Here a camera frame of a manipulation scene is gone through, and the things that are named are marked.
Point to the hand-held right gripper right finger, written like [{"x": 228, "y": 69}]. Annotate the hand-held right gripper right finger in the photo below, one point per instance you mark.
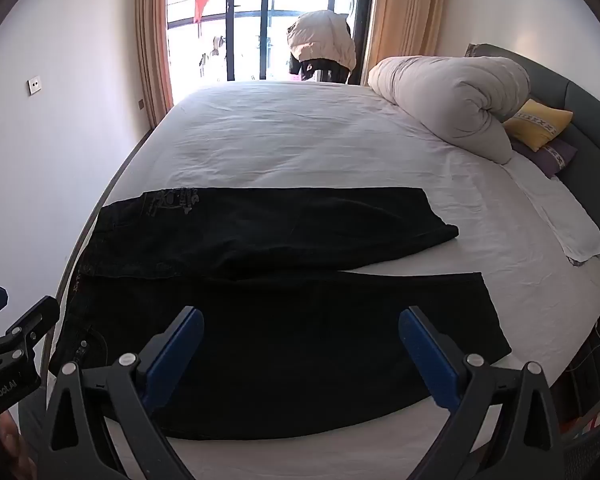
[{"x": 427, "y": 355}]

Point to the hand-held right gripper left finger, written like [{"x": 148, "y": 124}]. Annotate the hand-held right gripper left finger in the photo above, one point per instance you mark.
[{"x": 177, "y": 350}]

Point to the black pants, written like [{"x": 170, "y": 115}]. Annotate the black pants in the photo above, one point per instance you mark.
[{"x": 280, "y": 350}]

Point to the person's left hand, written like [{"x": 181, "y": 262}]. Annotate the person's left hand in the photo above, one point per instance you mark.
[{"x": 12, "y": 447}]

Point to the dark mesh basket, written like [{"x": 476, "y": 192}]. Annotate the dark mesh basket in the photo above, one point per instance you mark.
[{"x": 595, "y": 440}]

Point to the white towel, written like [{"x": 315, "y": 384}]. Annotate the white towel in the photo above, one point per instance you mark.
[{"x": 570, "y": 230}]

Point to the purple patterned pillow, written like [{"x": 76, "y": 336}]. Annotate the purple patterned pillow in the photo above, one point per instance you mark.
[{"x": 555, "y": 157}]

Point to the bed with white sheet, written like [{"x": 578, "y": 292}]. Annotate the bed with white sheet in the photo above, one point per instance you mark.
[{"x": 305, "y": 135}]

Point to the yellow patterned pillow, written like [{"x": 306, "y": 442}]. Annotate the yellow patterned pillow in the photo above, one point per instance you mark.
[{"x": 537, "y": 122}]

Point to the rolled white duvet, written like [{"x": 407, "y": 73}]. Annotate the rolled white duvet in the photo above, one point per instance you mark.
[{"x": 445, "y": 95}]

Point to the grey-green padded headboard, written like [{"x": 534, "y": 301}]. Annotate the grey-green padded headboard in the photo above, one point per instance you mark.
[{"x": 595, "y": 125}]

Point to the dark chair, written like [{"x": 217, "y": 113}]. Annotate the dark chair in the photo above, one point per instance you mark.
[{"x": 325, "y": 71}]

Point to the beige curtain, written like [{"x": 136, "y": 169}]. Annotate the beige curtain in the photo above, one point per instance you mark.
[
  {"x": 405, "y": 10},
  {"x": 152, "y": 35}
]

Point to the black-framed balcony window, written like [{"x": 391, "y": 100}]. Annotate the black-framed balcony window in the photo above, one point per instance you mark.
[{"x": 245, "y": 35}]

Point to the red hanging cloth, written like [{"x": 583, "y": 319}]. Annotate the red hanging cloth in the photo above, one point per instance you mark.
[{"x": 200, "y": 7}]

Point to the white wall socket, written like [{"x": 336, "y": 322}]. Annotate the white wall socket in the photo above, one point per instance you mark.
[{"x": 34, "y": 85}]

